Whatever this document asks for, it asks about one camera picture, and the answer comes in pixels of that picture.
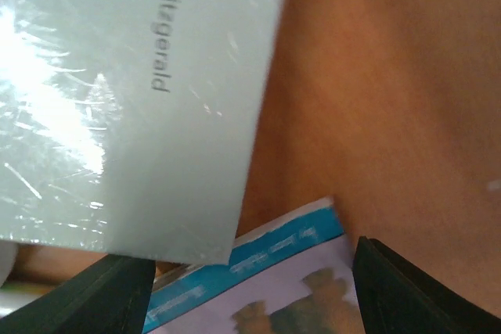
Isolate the grey Gatsby book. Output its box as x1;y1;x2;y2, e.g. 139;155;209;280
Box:
1;0;283;264

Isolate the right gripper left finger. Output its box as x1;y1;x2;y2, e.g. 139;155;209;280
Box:
1;255;156;333

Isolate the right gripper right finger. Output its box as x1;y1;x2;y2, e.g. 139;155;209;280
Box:
353;236;500;334

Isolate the purple dog picture book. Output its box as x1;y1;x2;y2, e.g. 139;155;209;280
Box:
144;198;364;333

